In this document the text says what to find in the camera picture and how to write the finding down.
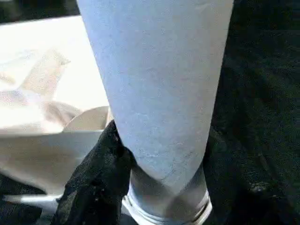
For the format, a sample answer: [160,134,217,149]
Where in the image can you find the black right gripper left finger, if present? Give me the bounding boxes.
[51,120,136,225]

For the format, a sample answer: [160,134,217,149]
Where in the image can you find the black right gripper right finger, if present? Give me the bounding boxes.
[202,129,300,225]

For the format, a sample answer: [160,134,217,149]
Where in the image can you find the white plastic table top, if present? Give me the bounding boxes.
[0,15,115,221]

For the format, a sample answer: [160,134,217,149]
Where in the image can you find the white plastic table leg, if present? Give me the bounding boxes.
[76,0,235,225]

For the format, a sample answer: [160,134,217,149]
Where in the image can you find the black table mat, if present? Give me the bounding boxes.
[0,0,300,225]

